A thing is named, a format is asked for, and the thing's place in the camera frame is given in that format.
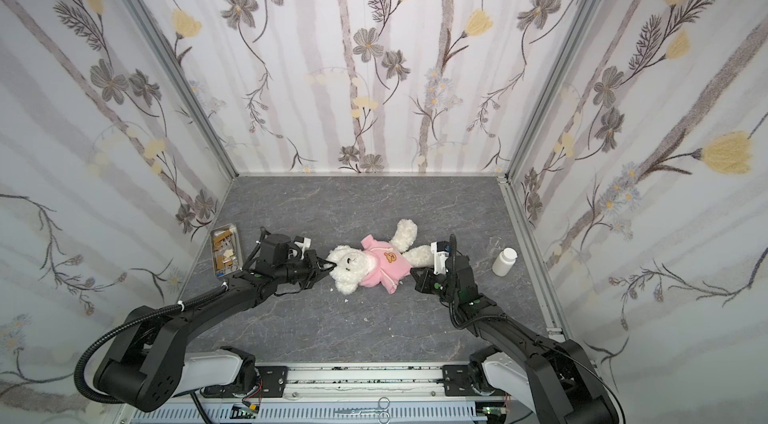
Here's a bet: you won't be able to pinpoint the white plush teddy bear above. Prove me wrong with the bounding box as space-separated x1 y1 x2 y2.
326 219 433 295

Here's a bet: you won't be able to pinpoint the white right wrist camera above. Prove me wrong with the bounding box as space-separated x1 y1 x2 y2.
430 241 450 275

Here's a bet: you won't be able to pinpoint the pink fleece teddy hoodie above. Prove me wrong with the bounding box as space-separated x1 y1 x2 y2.
360 235 412 294

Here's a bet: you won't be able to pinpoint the aluminium mounting rail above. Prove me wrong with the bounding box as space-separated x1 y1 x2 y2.
114 349 541 423

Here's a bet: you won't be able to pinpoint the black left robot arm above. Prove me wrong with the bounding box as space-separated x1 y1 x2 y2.
73 231 335 412

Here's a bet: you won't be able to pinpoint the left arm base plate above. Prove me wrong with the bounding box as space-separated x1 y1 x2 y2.
200 365 288 399

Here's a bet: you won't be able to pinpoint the clear tray with small parts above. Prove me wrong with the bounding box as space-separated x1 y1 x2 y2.
210 224 243 278

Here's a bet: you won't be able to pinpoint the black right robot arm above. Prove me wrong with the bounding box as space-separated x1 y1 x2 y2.
411 256 626 423

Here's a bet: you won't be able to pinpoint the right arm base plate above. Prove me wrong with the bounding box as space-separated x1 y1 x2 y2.
441 363 504 397

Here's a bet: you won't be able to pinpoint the steel scissors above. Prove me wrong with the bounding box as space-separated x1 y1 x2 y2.
334 397 391 424

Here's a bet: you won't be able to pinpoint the white plastic bottle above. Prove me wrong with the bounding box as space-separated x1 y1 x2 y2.
492 247 518 277

